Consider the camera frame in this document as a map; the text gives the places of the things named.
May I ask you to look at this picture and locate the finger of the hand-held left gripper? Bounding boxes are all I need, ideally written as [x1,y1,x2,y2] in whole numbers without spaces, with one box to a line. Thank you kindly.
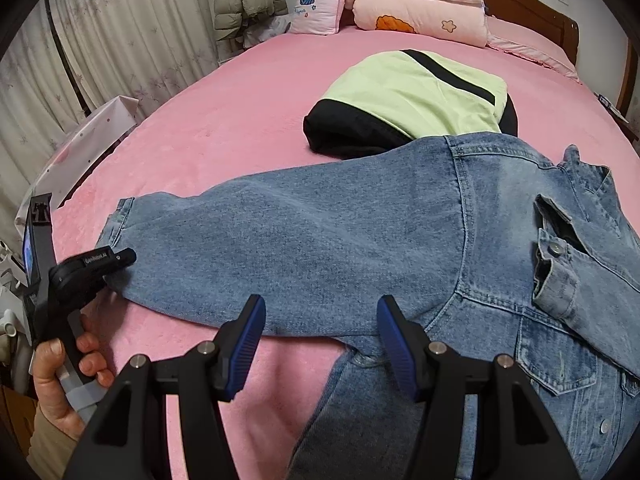
[49,247,137,311]

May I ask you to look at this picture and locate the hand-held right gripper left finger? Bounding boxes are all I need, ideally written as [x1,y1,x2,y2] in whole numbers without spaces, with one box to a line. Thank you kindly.
[62,294,267,480]

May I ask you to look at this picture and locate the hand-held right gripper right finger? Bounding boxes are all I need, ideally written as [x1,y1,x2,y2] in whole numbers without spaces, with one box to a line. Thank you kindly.
[376,295,583,480]

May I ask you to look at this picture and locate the blue jeans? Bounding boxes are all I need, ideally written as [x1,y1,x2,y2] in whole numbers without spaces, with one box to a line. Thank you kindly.
[95,131,640,480]

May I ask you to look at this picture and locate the person's left forearm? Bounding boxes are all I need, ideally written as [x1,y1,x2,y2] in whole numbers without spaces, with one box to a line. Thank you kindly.
[24,402,88,480]

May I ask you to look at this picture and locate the person's left hand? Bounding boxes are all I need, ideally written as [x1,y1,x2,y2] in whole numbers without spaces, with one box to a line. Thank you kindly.
[31,312,116,441]

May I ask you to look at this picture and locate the white plastic object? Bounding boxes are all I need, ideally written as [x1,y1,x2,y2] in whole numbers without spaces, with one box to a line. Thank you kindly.
[0,240,32,391]

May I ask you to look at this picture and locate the pink bed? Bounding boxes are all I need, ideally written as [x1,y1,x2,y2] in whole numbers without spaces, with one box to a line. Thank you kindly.
[50,10,640,480]

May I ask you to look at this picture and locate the white floral curtain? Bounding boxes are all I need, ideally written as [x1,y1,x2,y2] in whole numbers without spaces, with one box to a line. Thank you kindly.
[0,0,221,241]

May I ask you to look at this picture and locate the green and black garment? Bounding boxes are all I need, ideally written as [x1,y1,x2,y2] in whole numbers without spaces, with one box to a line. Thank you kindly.
[303,49,518,160]

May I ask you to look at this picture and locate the light printed cloth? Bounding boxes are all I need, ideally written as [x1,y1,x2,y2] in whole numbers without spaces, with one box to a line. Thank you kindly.
[242,12,293,50]

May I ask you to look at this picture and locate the dark wooden nightstand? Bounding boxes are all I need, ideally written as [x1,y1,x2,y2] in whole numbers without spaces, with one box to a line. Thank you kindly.
[592,91,640,143]

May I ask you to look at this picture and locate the flat pink pillow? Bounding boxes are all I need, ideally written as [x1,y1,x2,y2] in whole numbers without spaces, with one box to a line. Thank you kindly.
[485,14,581,83]

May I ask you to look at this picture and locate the pink folded quilt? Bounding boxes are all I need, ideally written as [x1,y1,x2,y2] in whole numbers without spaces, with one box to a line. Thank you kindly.
[344,0,491,48]

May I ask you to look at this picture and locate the white pillow with bag print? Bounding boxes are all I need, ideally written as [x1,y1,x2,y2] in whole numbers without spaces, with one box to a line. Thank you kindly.
[289,0,351,36]

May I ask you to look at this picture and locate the brown wooden headboard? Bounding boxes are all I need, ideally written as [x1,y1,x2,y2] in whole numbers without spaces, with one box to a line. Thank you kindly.
[472,0,581,68]

